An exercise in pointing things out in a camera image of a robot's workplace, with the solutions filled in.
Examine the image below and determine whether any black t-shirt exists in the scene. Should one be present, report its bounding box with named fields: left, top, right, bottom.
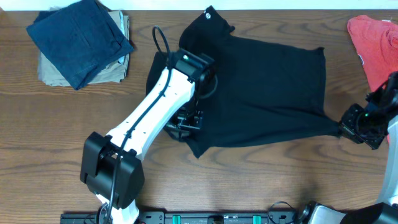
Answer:
left=145, top=5, right=341, bottom=159

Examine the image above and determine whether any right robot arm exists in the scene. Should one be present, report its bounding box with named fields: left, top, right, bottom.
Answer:
left=295, top=72, right=397, bottom=224

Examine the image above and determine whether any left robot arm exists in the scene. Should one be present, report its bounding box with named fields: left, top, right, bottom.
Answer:
left=80, top=49, right=218, bottom=223

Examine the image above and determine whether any red t-shirt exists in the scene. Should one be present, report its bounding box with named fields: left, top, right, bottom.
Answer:
left=346, top=14, right=398, bottom=146

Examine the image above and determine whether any folded light blue garment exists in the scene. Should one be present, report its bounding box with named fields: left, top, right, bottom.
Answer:
left=116, top=11, right=130, bottom=65

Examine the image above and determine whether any folded navy blue garment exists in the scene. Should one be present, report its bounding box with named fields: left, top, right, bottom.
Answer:
left=26, top=0, right=134, bottom=90

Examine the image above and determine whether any folded khaki garment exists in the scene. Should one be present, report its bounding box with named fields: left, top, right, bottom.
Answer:
left=37, top=11, right=129, bottom=86

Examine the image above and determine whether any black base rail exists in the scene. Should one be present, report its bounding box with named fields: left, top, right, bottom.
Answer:
left=60, top=210, right=299, bottom=224

